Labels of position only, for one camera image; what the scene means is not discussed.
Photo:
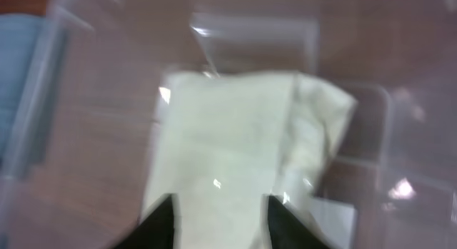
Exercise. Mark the folded blue denim jeans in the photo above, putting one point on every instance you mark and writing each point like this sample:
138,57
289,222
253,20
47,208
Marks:
19,34

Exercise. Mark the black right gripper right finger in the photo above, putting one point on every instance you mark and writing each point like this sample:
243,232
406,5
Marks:
286,231

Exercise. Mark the cream cloth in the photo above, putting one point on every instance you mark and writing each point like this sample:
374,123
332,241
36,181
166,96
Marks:
225,143

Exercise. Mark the clear plastic storage bin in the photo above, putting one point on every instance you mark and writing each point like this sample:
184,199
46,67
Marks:
78,160

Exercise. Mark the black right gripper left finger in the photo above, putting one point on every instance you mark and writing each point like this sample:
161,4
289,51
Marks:
156,231

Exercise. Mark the white label in bin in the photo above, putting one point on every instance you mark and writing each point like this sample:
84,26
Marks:
336,220

